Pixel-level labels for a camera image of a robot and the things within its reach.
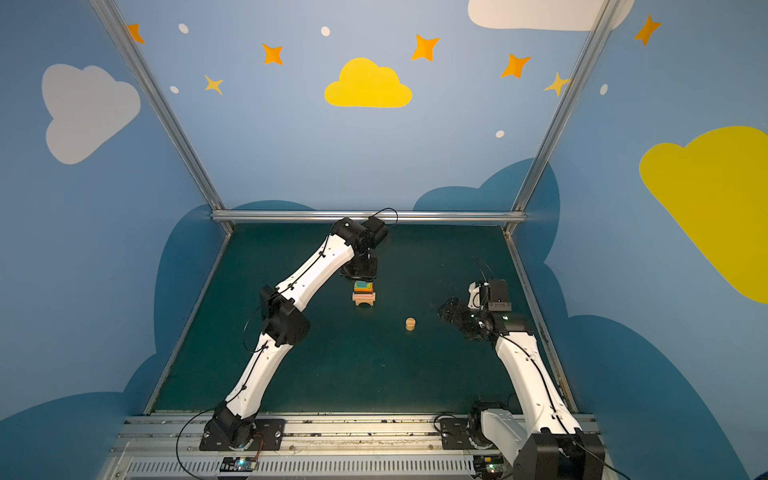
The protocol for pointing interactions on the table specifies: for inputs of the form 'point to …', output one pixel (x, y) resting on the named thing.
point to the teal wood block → (361, 284)
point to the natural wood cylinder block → (410, 323)
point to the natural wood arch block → (363, 299)
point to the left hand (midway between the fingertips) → (369, 279)
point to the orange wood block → (363, 290)
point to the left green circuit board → (238, 464)
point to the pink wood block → (363, 294)
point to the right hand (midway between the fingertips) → (453, 312)
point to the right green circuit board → (494, 465)
